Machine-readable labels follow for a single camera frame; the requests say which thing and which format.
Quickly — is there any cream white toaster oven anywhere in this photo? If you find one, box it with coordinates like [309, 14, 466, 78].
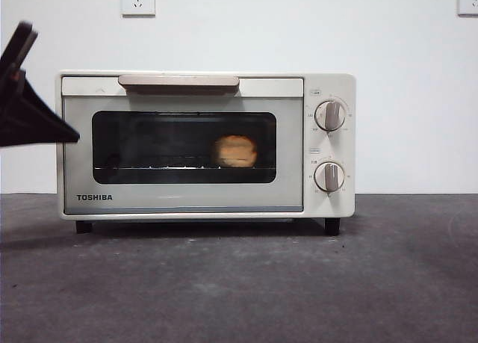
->
[55, 71, 356, 236]

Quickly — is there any metal wire oven rack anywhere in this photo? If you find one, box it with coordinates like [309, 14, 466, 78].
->
[93, 154, 273, 171]

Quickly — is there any golden brown bread loaf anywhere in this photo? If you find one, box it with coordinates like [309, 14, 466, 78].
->
[212, 134, 258, 168]

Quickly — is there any large tan oven knob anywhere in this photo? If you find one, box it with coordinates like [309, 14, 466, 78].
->
[313, 99, 347, 133]

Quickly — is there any oven door with tan handle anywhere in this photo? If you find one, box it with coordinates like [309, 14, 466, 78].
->
[60, 75, 305, 214]

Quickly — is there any small tan oven knob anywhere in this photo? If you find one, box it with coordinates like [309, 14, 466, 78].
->
[313, 161, 345, 194]

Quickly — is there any white wall socket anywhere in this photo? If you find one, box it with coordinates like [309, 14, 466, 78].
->
[119, 0, 156, 17]
[457, 0, 478, 17]

